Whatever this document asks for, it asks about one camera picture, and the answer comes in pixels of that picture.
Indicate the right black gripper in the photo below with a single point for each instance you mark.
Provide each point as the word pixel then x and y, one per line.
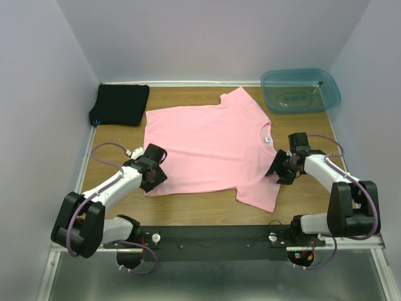
pixel 275 166

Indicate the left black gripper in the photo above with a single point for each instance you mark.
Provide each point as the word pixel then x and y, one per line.
pixel 156 180

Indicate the pink t-shirt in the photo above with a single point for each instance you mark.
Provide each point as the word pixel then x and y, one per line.
pixel 216 147

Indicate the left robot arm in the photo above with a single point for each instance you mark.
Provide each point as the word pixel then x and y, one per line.
pixel 81 226

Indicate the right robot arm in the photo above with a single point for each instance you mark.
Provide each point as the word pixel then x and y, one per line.
pixel 353 208

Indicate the folded black t-shirt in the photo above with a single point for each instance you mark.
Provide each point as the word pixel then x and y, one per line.
pixel 119 105

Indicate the blue translucent plastic bin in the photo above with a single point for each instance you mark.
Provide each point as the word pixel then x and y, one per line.
pixel 299 91

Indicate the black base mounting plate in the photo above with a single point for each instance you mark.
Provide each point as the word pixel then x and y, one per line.
pixel 218 243

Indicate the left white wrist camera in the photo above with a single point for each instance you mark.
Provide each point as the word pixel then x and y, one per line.
pixel 134 154

